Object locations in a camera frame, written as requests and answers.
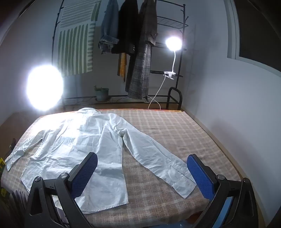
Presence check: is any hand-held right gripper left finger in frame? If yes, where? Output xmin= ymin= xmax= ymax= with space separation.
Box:
xmin=25 ymin=152 xmax=98 ymax=228

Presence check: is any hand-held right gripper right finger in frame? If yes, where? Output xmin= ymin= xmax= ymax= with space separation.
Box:
xmin=187 ymin=153 xmax=262 ymax=228

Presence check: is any white long-sleeved shirt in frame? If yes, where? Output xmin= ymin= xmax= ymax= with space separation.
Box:
xmin=4 ymin=107 xmax=197 ymax=214

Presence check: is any black metal clothes rack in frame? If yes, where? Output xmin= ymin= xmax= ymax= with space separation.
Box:
xmin=52 ymin=0 xmax=189 ymax=111

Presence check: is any brown plaid blanket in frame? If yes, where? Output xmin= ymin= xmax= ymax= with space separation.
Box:
xmin=0 ymin=108 xmax=242 ymax=228

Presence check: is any potted plant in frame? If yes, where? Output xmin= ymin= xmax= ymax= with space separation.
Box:
xmin=94 ymin=85 xmax=110 ymax=102

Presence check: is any bright round lamp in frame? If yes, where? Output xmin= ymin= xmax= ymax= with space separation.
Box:
xmin=26 ymin=65 xmax=64 ymax=111

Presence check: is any yellow garment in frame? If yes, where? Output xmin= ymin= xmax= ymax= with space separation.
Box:
xmin=117 ymin=53 xmax=128 ymax=82

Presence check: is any grey plaid coat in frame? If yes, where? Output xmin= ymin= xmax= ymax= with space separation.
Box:
xmin=128 ymin=0 xmax=158 ymax=100

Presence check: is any green striped hanging cloth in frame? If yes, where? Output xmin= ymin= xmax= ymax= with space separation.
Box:
xmin=56 ymin=0 xmax=101 ymax=77

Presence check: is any white clip lamp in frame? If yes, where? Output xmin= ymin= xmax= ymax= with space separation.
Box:
xmin=164 ymin=37 xmax=183 ymax=80

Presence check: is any blue denim jacket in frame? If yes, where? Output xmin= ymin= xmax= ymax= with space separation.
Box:
xmin=98 ymin=0 xmax=120 ymax=55

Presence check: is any black jacket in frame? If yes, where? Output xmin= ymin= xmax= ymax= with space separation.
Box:
xmin=111 ymin=0 xmax=141 ymax=90

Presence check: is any dark window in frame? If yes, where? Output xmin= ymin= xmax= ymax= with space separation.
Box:
xmin=226 ymin=0 xmax=281 ymax=72

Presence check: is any black metal frame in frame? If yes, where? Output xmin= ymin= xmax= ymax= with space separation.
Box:
xmin=166 ymin=87 xmax=183 ymax=110

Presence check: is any white lamp cable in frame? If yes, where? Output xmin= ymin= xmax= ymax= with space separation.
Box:
xmin=148 ymin=75 xmax=167 ymax=109

